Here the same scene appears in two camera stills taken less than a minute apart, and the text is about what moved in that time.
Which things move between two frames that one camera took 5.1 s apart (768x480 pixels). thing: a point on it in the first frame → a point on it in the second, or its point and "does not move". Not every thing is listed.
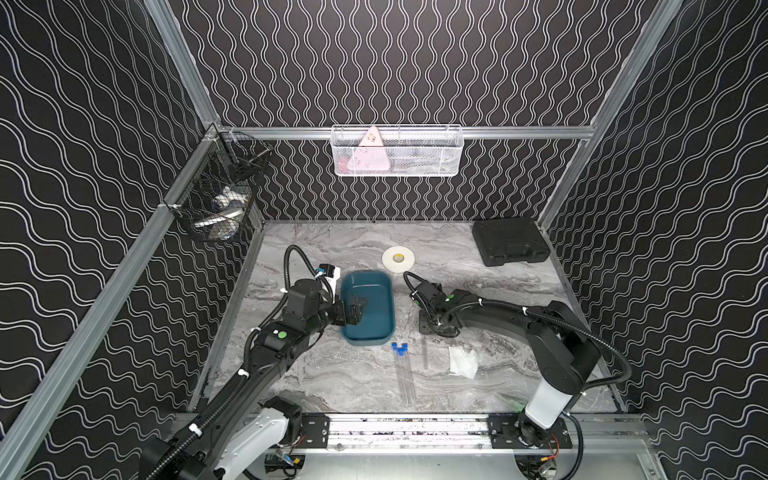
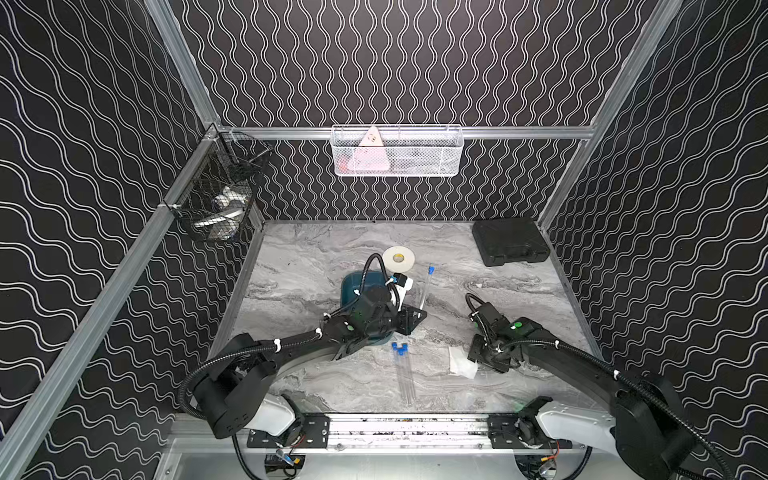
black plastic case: [516, 239] does not move
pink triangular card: [370, 154] does not move
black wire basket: [216, 197] does not move
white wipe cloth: [462, 363] does not move
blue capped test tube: [425, 355] → [431, 272]
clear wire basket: [397, 150] does not move
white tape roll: [398, 259] does not move
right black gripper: [423, 329] → [472, 354]
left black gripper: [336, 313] → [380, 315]
